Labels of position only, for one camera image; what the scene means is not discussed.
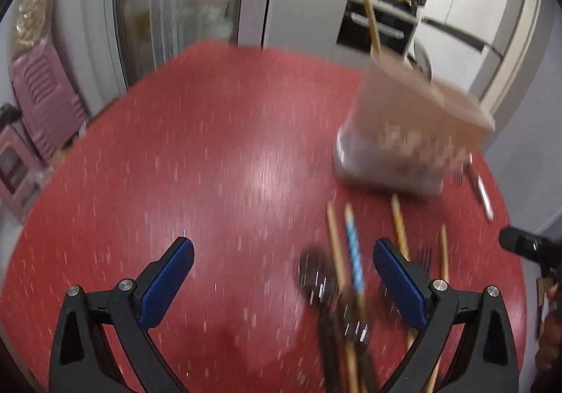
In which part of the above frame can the yellow flowered chopstick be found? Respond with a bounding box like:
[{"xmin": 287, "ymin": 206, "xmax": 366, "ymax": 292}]
[{"xmin": 390, "ymin": 194, "xmax": 411, "ymax": 263}]

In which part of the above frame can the dark plastic bag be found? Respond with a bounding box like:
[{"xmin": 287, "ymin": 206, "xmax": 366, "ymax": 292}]
[{"xmin": 0, "ymin": 104, "xmax": 22, "ymax": 127}]

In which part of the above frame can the clear bag of nuts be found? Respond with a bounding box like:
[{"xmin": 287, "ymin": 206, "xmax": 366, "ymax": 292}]
[{"xmin": 11, "ymin": 0, "xmax": 61, "ymax": 57}]

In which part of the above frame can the plain wooden chopstick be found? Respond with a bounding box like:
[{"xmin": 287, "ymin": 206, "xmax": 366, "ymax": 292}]
[
  {"xmin": 326, "ymin": 202, "xmax": 361, "ymax": 393},
  {"xmin": 353, "ymin": 0, "xmax": 382, "ymax": 57},
  {"xmin": 438, "ymin": 223, "xmax": 450, "ymax": 282}
]

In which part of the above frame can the blue flowered chopstick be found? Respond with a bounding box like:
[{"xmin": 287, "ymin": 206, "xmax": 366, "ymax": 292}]
[{"xmin": 343, "ymin": 203, "xmax": 372, "ymax": 332}]

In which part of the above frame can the stack of pink stools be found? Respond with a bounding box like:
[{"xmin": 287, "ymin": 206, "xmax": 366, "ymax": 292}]
[{"xmin": 11, "ymin": 44, "xmax": 90, "ymax": 159}]

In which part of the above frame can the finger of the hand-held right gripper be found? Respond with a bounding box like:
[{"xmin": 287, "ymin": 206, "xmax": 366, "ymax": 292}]
[{"xmin": 499, "ymin": 226, "xmax": 562, "ymax": 266}]

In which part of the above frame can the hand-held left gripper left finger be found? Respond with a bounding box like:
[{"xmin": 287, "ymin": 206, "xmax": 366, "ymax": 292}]
[{"xmin": 49, "ymin": 237, "xmax": 195, "ymax": 393}]

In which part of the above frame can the white-handled metal spoon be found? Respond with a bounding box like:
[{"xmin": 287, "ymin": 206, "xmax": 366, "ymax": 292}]
[{"xmin": 465, "ymin": 156, "xmax": 495, "ymax": 221}]

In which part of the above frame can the black built-in oven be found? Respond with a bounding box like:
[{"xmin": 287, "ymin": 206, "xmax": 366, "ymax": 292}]
[{"xmin": 336, "ymin": 9, "xmax": 419, "ymax": 59}]

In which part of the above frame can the glass sliding door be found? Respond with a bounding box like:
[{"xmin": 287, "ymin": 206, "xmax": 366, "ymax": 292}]
[{"xmin": 104, "ymin": 0, "xmax": 282, "ymax": 84}]

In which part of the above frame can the pink plastic stool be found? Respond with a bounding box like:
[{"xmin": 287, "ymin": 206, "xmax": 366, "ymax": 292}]
[{"xmin": 0, "ymin": 125, "xmax": 47, "ymax": 224}]

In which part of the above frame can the dark wooden spoon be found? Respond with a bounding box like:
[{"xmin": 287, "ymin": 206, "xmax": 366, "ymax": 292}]
[{"xmin": 298, "ymin": 248, "xmax": 346, "ymax": 393}]

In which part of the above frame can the beige utensil holder grey base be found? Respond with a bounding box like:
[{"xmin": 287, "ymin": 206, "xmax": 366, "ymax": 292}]
[{"xmin": 332, "ymin": 51, "xmax": 496, "ymax": 199}]

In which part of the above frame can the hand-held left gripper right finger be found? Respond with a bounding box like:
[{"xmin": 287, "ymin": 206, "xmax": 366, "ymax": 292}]
[{"xmin": 373, "ymin": 237, "xmax": 519, "ymax": 393}]

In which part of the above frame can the metal fork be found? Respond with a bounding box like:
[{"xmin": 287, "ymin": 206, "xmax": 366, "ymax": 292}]
[{"xmin": 453, "ymin": 161, "xmax": 472, "ymax": 185}]

